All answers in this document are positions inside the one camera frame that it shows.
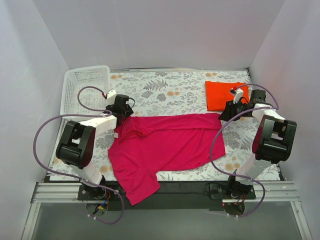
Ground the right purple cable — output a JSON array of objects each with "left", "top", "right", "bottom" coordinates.
[{"left": 209, "top": 83, "right": 280, "bottom": 218}]

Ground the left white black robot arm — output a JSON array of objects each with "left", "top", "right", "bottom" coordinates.
[{"left": 55, "top": 94, "right": 133, "bottom": 200}]

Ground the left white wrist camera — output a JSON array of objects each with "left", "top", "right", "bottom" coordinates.
[{"left": 103, "top": 89, "right": 117, "bottom": 102}]

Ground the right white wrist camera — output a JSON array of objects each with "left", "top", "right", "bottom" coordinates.
[{"left": 230, "top": 88, "right": 244, "bottom": 104}]

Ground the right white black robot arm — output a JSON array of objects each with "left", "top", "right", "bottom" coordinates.
[{"left": 218, "top": 88, "right": 297, "bottom": 199}]

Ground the aluminium frame rail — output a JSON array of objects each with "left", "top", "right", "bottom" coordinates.
[{"left": 19, "top": 181, "right": 83, "bottom": 240}]

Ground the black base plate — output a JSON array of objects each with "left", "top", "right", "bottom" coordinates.
[{"left": 77, "top": 181, "right": 256, "bottom": 211}]

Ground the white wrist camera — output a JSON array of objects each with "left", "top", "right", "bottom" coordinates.
[
  {"left": 230, "top": 88, "right": 244, "bottom": 104},
  {"left": 103, "top": 89, "right": 117, "bottom": 102}
]

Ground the purple cable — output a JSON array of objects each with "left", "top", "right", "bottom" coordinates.
[
  {"left": 209, "top": 83, "right": 280, "bottom": 218},
  {"left": 32, "top": 86, "right": 125, "bottom": 224}
]

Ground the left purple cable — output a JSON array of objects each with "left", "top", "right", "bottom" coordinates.
[{"left": 32, "top": 86, "right": 125, "bottom": 224}]

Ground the folded orange t shirt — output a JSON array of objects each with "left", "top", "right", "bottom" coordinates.
[{"left": 205, "top": 81, "right": 245, "bottom": 112}]

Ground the white plastic basket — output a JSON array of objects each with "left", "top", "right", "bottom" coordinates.
[{"left": 60, "top": 65, "right": 112, "bottom": 115}]

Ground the magenta t shirt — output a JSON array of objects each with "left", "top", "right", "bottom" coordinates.
[{"left": 108, "top": 113, "right": 226, "bottom": 206}]

